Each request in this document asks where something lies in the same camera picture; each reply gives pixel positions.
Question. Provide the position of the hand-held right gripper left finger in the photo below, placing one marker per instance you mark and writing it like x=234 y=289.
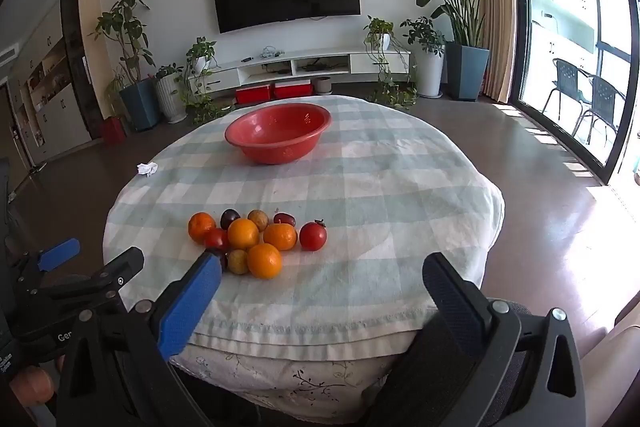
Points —
x=190 y=304

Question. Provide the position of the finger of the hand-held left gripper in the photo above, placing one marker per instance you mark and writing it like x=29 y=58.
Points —
x=60 y=252
x=117 y=269

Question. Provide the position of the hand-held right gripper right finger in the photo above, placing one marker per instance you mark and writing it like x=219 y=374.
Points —
x=455 y=304

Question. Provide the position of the brown round fruit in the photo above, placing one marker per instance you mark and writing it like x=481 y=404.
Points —
x=237 y=262
x=258 y=219

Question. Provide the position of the small red tomato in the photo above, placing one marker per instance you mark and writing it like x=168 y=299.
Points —
x=216 y=239

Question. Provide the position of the dark orange tangerine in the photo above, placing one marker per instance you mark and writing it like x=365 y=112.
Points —
x=201 y=227

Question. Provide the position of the dark purple plum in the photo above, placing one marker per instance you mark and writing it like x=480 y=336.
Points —
x=230 y=218

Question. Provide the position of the red plum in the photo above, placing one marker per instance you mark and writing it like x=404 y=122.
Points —
x=284 y=219

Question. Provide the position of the red tomato with stem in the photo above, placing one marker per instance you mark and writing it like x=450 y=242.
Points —
x=313 y=237

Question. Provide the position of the red plastic bowl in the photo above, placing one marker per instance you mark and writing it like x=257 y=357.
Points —
x=277 y=127

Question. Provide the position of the person's left hand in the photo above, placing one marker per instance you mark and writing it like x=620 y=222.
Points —
x=30 y=384

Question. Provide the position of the crumpled white tissue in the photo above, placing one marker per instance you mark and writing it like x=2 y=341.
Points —
x=147 y=169

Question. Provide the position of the white floral cloth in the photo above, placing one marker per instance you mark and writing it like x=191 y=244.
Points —
x=280 y=372

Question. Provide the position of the brown wooden door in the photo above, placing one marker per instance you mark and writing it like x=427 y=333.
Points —
x=10 y=142

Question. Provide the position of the checkered tablecloth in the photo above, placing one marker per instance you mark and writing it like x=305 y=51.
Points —
x=350 y=207

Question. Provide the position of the leafy tree in blue pot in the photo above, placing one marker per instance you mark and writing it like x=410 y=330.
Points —
x=140 y=104

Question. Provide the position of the beige seat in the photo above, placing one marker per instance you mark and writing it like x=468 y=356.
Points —
x=620 y=367

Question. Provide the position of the plant in white ribbed pot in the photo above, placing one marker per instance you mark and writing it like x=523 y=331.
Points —
x=170 y=99

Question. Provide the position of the white air vent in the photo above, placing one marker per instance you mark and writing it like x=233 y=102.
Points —
x=9 y=56

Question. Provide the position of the tall broadleaf plant blue pot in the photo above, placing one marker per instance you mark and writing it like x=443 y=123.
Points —
x=467 y=72

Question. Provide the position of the trailing pothos plant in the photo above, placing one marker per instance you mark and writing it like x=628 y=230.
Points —
x=380 y=29
x=201 y=52

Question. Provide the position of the bushy plant in white pot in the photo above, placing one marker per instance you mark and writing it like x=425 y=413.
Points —
x=429 y=72

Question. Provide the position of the white TV cabinet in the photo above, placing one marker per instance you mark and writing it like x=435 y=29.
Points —
x=380 y=62

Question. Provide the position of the grey round pot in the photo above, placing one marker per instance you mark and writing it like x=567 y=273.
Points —
x=322 y=85

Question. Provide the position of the black balcony chair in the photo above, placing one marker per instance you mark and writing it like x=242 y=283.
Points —
x=567 y=74
x=605 y=94

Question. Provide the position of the black set-top box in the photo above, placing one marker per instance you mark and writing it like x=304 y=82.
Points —
x=319 y=67

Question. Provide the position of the beige curtain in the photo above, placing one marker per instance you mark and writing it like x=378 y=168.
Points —
x=495 y=32

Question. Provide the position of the built-in wall cabinet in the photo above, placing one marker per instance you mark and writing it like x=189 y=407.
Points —
x=60 y=117

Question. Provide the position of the black sliding door frame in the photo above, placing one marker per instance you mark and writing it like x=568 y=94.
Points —
x=515 y=7

